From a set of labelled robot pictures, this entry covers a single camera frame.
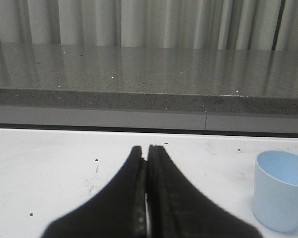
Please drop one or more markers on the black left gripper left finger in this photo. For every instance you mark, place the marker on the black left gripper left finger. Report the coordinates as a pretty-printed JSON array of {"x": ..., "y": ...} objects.
[{"x": 117, "y": 211}]

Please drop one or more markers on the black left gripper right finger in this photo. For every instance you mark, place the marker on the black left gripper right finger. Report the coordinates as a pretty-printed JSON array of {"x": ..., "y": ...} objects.
[{"x": 177, "y": 209}]

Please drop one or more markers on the light blue plastic cup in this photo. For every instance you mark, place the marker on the light blue plastic cup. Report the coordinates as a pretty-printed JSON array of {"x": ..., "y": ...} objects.
[{"x": 275, "y": 200}]

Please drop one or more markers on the grey stone counter ledge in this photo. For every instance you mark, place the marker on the grey stone counter ledge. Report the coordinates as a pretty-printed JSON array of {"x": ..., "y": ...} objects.
[{"x": 168, "y": 89}]

